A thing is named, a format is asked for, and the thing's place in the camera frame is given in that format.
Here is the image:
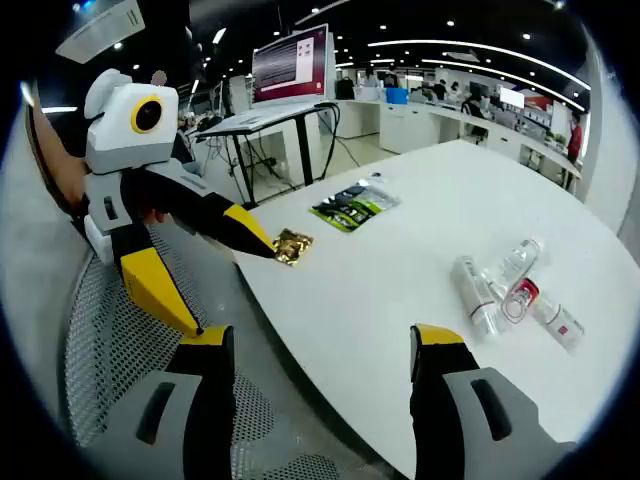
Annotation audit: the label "green snack packet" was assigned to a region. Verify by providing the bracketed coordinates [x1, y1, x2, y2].
[308, 178, 402, 234]

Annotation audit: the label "large computer monitor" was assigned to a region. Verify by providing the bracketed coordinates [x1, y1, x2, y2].
[251, 23, 337, 109]

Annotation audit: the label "grey mesh office chair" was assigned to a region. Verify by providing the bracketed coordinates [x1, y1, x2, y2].
[62, 219, 381, 480]

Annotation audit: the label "small wall screen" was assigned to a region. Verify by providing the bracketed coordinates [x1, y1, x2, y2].
[498, 85, 526, 110]

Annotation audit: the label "white standing desk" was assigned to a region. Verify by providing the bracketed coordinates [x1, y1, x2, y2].
[197, 102, 342, 210]

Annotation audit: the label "gold foil packet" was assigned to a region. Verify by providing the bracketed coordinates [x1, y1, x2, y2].
[272, 228, 315, 267]

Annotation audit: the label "ceiling air conditioner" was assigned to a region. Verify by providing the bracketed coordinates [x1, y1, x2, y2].
[54, 0, 146, 64]

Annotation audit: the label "black desk cables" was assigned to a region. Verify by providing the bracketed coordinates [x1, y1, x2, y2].
[219, 132, 299, 192]

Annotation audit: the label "long white counter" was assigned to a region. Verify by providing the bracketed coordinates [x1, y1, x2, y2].
[335, 97, 584, 194]

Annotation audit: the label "white skincare tube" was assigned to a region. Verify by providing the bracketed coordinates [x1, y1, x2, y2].
[451, 254, 502, 345]

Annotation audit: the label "red collar skincare bottle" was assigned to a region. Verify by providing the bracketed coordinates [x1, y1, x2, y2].
[501, 277, 541, 325]

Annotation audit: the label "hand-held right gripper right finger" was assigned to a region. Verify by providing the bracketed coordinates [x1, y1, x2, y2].
[408, 322, 577, 480]

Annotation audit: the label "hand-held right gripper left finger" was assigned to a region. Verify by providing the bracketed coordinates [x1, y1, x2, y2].
[82, 323, 236, 480]

